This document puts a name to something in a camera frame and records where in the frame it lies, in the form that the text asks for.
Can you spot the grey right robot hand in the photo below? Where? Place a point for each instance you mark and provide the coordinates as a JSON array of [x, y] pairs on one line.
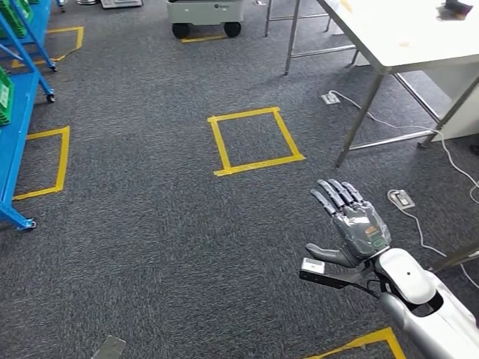
[[361, 233]]

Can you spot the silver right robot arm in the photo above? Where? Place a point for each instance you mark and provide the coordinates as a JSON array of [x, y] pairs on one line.
[[408, 277]]

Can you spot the blue metal shelf rack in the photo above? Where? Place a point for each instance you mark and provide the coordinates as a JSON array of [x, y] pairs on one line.
[[39, 15], [15, 148]]

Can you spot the metal floor socket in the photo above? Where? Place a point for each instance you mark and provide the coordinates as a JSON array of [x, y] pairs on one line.
[[331, 98], [402, 199]]

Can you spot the yellow floor tape outline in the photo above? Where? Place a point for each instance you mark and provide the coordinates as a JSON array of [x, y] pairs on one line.
[[258, 163], [374, 338], [79, 37]]

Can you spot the grey-top steel-leg table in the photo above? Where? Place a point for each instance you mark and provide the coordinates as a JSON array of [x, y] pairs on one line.
[[393, 34]]

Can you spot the dark flat object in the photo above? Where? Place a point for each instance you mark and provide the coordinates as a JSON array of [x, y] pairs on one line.
[[455, 7]]

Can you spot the yellow floor tape strip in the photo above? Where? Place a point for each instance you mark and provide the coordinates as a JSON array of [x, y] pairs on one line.
[[202, 39]]

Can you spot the white wheeled cart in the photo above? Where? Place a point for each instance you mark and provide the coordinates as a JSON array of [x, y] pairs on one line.
[[205, 12]]

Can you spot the dark flat robot panel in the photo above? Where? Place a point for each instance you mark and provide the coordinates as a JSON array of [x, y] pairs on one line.
[[110, 348]]

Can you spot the white flat scale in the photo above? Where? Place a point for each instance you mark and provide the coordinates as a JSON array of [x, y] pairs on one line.
[[122, 3]]

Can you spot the green plastic crate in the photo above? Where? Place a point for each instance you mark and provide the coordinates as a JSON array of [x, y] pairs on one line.
[[5, 99], [11, 17]]

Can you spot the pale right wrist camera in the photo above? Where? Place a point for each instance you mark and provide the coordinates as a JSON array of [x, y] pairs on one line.
[[313, 266]]

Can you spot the steel frame table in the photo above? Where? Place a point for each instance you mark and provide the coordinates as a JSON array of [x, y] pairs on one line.
[[292, 34]]

